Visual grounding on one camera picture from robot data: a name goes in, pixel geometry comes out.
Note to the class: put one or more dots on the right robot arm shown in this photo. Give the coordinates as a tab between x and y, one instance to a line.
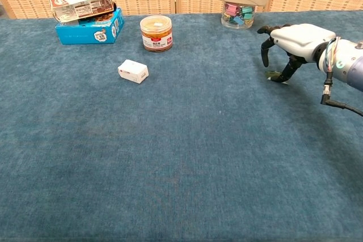
348	63

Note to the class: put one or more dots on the small white box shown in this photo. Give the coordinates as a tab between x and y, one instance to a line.
131	70

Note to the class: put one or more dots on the blue felt table cloth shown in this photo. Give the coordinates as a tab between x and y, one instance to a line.
181	140

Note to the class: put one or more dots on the blue cookie box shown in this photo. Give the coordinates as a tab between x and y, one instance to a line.
85	35

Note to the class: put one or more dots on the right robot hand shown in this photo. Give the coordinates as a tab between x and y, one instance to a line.
297	39

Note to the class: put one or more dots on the clear jar of binder clips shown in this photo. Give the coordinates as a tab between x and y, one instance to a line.
238	16

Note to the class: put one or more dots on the clear jar of rubber bands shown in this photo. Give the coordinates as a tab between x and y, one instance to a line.
156	33

